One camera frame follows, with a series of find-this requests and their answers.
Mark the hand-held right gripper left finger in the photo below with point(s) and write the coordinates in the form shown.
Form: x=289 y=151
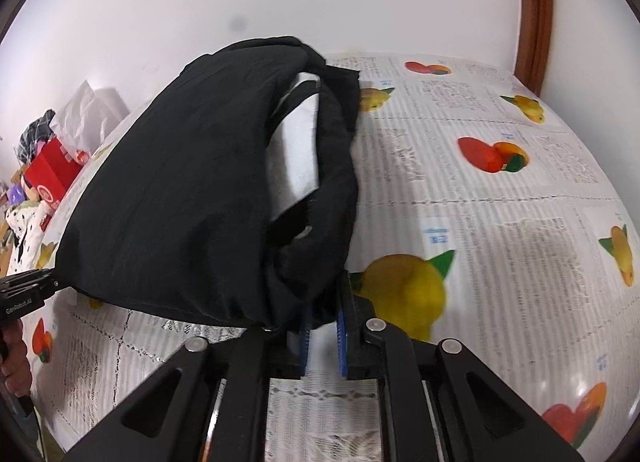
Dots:
x=306 y=354

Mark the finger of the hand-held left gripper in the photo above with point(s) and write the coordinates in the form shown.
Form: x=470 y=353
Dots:
x=35 y=282

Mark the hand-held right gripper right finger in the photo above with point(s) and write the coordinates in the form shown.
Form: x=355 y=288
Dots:
x=343 y=342

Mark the wooden door frame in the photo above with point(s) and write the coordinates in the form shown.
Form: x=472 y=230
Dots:
x=535 y=16

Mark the white shopping bag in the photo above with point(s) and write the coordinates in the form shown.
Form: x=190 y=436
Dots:
x=87 y=111

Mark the dark checked clothing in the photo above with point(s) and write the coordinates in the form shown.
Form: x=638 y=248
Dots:
x=35 y=134

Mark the black white blue jacket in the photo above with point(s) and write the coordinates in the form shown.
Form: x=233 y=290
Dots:
x=175 y=181

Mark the fruit print tablecloth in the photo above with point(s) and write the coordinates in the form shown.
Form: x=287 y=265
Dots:
x=500 y=242

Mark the person's left hand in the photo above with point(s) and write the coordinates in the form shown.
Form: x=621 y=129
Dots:
x=15 y=359

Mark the red paper bag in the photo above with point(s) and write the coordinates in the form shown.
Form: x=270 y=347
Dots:
x=50 y=171

